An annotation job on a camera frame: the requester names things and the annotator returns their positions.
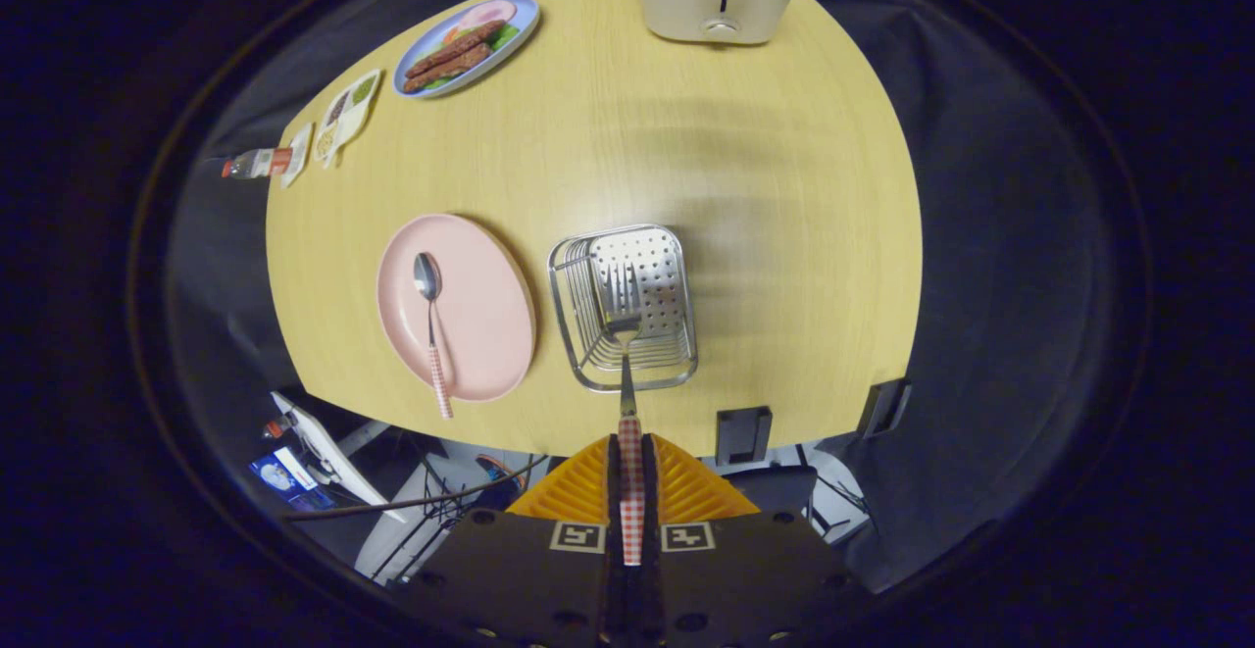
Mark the blue lit screen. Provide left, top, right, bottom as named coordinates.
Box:
left=248, top=447, right=334, bottom=512

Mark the metal wire basket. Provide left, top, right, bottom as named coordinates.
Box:
left=547, top=224, right=699, bottom=394

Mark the brown sausage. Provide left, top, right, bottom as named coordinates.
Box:
left=404, top=42, right=491, bottom=94
left=405, top=21, right=506, bottom=80

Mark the white square coaster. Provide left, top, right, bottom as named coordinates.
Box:
left=280, top=123, right=315, bottom=188

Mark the white flat panel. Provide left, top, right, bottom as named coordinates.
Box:
left=272, top=391, right=405, bottom=523

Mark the black cable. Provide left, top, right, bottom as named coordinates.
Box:
left=284, top=455, right=550, bottom=522

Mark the fork with checked handle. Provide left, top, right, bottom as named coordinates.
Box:
left=598, top=261, right=646, bottom=568

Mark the clear water bottle red label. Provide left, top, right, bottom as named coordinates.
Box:
left=221, top=146, right=295, bottom=180

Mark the dark chair seat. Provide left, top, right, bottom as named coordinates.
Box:
left=726, top=465, right=820, bottom=512

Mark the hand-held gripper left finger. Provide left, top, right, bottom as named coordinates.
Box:
left=397, top=434, right=628, bottom=648

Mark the pink ham slice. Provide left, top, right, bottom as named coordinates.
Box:
left=458, top=0, right=518, bottom=33

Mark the white divided condiment tray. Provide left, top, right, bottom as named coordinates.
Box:
left=312, top=70, right=382, bottom=170

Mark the black table clamp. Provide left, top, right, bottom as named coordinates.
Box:
left=715, top=407, right=774, bottom=467
left=858, top=378, right=913, bottom=438

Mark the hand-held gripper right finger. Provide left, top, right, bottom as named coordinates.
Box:
left=637, top=434, right=876, bottom=648

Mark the pink round plate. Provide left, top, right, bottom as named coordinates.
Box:
left=376, top=214, right=537, bottom=403

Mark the blue food plate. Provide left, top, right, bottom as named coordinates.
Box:
left=392, top=0, right=541, bottom=99

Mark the spoon with checked handle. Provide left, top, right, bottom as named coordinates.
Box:
left=413, top=252, right=455, bottom=421

